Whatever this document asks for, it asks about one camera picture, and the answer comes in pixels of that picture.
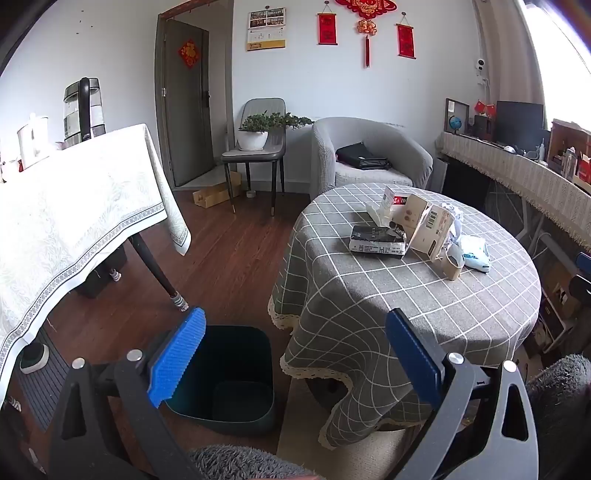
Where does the dark ribbed floor mat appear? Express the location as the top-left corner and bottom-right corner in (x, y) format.
(18, 325), (70, 432)

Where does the large white paper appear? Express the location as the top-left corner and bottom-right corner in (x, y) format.
(438, 200), (466, 252)

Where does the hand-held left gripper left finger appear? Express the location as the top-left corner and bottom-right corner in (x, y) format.
(48, 307), (207, 480)

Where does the grey door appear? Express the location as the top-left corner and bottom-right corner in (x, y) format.
(163, 19), (211, 188)

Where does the red knot wall hanging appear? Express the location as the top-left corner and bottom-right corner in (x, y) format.
(333, 0), (398, 69)

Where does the black carton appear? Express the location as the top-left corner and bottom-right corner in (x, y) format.
(349, 224), (408, 259)

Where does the framed picture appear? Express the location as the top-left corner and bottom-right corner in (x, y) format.
(444, 98), (470, 134)

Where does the flat cardboard box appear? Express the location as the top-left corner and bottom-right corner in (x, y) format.
(192, 172), (242, 208)

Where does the white metal frame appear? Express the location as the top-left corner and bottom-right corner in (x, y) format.
(522, 200), (578, 261)

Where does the dark wooden dining table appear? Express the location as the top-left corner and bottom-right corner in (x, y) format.
(129, 233), (191, 315)

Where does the dark green trash bin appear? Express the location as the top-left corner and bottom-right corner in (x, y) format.
(164, 325), (276, 435)

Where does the beige lace sideboard cloth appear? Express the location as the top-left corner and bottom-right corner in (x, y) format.
(436, 131), (591, 252)

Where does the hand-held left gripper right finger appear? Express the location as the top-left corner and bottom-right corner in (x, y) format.
(385, 308), (541, 480)

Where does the beige cardboard box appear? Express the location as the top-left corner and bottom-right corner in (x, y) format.
(390, 193), (455, 261)

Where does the red door decoration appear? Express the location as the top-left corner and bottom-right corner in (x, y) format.
(178, 39), (202, 69)

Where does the white translucent pitcher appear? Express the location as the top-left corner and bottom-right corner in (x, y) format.
(17, 114), (50, 169)

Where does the person's right leg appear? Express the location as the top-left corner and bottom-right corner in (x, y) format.
(524, 354), (591, 480)

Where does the white tissue packet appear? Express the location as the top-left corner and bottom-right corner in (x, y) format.
(459, 234), (491, 273)

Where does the brown cardboard roll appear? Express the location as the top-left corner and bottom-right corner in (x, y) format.
(436, 253), (462, 281)

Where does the wall calendar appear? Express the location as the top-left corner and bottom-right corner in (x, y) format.
(246, 7), (287, 51)

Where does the black monitor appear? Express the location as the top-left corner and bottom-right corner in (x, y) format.
(495, 100), (546, 149)

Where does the white patterned tablecloth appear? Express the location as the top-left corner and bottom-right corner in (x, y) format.
(0, 124), (191, 393)

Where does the potted plant white pot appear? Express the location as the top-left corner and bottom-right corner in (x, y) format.
(236, 111), (315, 151)

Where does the round grey checked table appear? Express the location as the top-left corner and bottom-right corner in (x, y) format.
(269, 182), (542, 450)

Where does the grey dining chair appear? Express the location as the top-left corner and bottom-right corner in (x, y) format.
(221, 98), (288, 217)

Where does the black handbag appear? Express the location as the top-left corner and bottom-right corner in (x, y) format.
(335, 141), (392, 171)

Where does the red and white card package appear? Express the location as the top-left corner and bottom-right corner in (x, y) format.
(365, 186), (409, 228)

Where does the glass electric kettle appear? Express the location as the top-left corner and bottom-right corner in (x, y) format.
(63, 77), (108, 141)

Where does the open cardboard box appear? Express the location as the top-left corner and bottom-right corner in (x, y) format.
(547, 119), (591, 185)

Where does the grey armchair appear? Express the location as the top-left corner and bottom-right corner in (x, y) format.
(310, 117), (434, 199)

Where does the white and green slipper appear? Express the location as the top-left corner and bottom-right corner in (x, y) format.
(18, 344), (50, 374)

